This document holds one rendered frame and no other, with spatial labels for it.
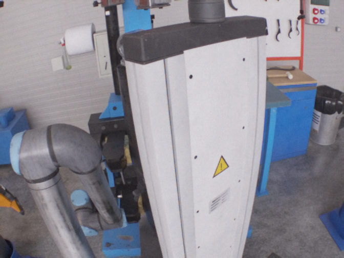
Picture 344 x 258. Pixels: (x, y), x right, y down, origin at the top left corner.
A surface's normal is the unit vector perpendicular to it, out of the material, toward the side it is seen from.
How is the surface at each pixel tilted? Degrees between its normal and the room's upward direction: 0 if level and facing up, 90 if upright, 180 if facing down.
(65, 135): 43
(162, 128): 90
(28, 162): 80
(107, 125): 90
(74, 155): 86
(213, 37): 90
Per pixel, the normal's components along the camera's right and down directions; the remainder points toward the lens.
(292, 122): 0.13, 0.46
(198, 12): -0.46, 0.45
